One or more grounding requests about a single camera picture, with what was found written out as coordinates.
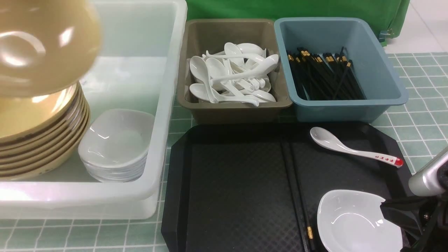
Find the stack of white dishes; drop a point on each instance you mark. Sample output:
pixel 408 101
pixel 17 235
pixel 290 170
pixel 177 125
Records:
pixel 115 147

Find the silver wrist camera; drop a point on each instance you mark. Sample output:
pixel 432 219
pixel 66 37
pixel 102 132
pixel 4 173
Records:
pixel 432 179

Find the stack of tan bowls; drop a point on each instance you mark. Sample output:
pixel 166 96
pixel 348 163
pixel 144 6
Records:
pixel 40 133

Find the black chopstick on tray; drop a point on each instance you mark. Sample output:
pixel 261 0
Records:
pixel 295 193
pixel 304 212

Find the black plastic tray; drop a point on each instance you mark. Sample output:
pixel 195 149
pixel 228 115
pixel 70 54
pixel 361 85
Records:
pixel 228 191

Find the teal binder clip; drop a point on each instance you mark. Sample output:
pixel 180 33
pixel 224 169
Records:
pixel 384 34

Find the green backdrop cloth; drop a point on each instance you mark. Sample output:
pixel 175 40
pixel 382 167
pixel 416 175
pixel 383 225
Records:
pixel 378 14

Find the white spoons pile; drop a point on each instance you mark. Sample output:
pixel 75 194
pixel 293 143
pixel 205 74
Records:
pixel 236 75

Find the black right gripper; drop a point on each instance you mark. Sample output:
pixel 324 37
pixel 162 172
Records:
pixel 423 218

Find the white spoon red tip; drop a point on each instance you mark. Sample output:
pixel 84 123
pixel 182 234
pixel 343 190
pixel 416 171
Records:
pixel 326 139

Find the black chopsticks bundle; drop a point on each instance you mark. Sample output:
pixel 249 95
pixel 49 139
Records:
pixel 324 77

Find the blue plastic bin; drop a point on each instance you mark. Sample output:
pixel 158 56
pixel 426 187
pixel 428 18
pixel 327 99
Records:
pixel 374 72

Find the green checkered tablecloth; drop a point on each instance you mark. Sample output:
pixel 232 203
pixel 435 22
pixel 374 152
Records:
pixel 419 126

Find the tan noodle bowl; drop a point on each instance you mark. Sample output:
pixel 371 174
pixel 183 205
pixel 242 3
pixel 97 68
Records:
pixel 46 45

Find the brown plastic bin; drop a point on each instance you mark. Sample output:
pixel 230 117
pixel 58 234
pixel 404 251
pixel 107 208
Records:
pixel 201 35

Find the large white plastic tub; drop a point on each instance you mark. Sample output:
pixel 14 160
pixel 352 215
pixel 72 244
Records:
pixel 137 69

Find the white square dish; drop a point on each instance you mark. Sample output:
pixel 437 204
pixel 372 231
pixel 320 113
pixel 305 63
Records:
pixel 352 221

